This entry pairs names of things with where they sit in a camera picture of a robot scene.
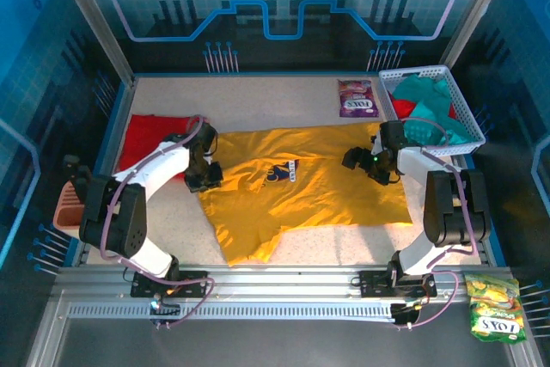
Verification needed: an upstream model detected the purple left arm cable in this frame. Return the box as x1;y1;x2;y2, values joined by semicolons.
99;115;217;328

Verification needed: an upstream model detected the green Fox's candy bag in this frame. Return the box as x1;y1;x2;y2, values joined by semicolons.
466;274;528;345

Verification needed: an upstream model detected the aluminium frame post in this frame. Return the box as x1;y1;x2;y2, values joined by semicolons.
440;0;516;70
49;0;137;84

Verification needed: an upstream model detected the folded red t-shirt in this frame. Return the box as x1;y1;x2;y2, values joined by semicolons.
119;114;203;183

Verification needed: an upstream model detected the crumpled red t-shirt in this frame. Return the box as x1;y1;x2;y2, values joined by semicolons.
388;98;457;121

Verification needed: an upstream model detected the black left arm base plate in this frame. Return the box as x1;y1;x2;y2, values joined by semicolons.
130;269;211;299

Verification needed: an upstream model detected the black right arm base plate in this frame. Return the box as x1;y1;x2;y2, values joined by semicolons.
358;270;438;299

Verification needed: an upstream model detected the small black controller box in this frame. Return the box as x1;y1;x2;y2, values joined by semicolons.
148;297;181;329
390;302;425;329

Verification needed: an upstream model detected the aluminium front rail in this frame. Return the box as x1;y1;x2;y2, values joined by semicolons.
55;264;515;303

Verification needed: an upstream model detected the pink and cream knife block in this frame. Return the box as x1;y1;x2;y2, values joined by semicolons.
53;180;87;231

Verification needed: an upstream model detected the grey slotted cable duct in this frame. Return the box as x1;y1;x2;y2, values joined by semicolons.
68;301;396;321

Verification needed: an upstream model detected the white plastic mesh basket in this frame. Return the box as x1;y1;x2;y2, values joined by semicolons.
377;64;487;157

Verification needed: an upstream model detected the yellow t-shirt with print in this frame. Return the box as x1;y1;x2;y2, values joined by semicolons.
198;121;413;267

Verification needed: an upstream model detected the purple Fox's candy bag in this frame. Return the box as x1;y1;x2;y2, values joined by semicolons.
338;78;380;118

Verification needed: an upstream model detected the teal t-shirt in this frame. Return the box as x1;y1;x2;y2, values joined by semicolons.
393;73;472;147

